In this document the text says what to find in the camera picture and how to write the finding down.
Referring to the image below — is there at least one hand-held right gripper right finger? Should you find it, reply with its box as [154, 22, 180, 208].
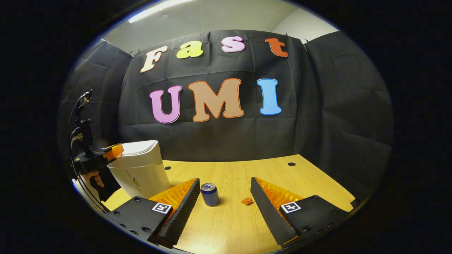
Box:
[250, 177, 353, 247]

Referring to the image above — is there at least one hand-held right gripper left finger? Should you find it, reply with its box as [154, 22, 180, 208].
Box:
[106, 178, 201, 249]

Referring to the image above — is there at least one blue pop can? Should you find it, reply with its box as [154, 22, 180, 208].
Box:
[201, 183, 220, 207]

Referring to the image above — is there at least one white desktop garbage bin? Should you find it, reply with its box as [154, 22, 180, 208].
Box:
[107, 140, 172, 199]

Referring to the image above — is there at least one wooden desktop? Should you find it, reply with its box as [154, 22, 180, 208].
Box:
[102, 154, 356, 254]

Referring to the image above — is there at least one black backdrop cloth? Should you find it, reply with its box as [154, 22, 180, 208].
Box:
[58, 29, 394, 201]

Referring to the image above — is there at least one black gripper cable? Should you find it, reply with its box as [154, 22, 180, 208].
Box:
[69, 90, 106, 213]

